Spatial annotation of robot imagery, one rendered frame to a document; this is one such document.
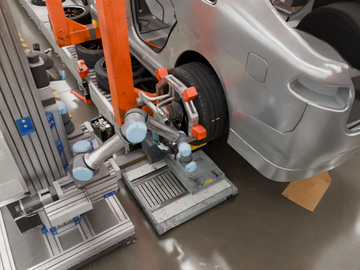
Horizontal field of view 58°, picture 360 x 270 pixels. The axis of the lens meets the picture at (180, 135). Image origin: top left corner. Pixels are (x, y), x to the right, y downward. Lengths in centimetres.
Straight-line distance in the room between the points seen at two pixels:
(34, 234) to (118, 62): 147
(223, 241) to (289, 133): 122
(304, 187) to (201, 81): 153
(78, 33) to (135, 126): 295
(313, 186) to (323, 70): 180
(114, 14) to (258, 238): 207
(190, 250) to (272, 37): 174
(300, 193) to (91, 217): 188
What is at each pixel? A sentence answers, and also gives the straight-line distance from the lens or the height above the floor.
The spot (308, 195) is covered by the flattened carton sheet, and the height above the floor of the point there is 1.
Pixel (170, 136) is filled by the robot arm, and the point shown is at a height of 105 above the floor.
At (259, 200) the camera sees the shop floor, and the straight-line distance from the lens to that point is 314.
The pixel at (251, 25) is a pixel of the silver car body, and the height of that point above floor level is 167.
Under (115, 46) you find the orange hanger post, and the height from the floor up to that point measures 132.
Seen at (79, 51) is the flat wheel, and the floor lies 48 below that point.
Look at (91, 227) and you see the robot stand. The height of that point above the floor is 23.
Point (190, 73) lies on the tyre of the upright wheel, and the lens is 247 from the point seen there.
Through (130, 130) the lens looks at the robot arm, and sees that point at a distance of 179.
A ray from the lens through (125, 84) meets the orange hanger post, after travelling 275.
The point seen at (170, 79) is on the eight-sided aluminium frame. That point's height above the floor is 111.
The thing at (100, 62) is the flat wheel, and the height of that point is 50.
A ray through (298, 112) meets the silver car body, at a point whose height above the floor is 135.
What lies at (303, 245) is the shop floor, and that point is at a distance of 297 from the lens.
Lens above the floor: 241
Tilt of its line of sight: 41 degrees down
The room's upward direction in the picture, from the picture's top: straight up
